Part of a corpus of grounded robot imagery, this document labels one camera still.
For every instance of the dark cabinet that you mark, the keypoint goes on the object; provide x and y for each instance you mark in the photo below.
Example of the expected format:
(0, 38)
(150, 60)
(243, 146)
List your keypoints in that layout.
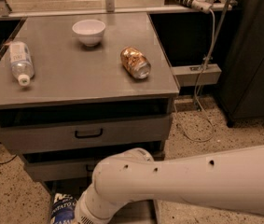
(240, 90)

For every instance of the metal rail shelf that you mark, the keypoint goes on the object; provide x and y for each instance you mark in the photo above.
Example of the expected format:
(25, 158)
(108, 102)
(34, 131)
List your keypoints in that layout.
(106, 2)

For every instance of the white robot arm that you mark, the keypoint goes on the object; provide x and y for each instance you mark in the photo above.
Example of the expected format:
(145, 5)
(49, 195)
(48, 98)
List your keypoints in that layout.
(230, 180)

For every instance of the grey drawer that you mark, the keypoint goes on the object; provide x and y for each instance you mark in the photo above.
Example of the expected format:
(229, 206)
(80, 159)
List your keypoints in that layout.
(65, 193)
(74, 135)
(61, 170)

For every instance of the gold soda can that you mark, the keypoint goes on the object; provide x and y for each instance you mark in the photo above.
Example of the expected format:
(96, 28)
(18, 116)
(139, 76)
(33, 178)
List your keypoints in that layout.
(135, 62)

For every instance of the bottom grey drawer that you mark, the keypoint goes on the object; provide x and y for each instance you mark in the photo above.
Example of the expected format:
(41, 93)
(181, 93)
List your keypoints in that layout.
(65, 193)

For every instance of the grey drawer cabinet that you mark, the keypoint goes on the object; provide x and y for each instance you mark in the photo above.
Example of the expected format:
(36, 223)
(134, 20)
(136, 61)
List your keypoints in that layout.
(73, 83)

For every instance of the white bowl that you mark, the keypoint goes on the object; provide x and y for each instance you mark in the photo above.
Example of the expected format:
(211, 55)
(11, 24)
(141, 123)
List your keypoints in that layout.
(89, 32)

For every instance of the top grey drawer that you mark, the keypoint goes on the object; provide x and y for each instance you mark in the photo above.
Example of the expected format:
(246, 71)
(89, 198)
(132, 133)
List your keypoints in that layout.
(74, 135)

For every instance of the blue chip bag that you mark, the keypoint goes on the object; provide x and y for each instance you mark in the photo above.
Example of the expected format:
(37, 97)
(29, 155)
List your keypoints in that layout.
(63, 209)

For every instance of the striped handle white device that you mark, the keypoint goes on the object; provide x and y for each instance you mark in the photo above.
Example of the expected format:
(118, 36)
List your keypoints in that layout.
(200, 5)

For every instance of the middle grey drawer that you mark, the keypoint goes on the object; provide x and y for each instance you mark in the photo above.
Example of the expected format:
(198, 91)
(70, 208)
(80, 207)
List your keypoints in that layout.
(61, 170)

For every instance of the clear plastic water bottle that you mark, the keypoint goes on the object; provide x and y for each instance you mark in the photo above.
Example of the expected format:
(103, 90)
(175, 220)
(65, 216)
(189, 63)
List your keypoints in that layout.
(21, 63)

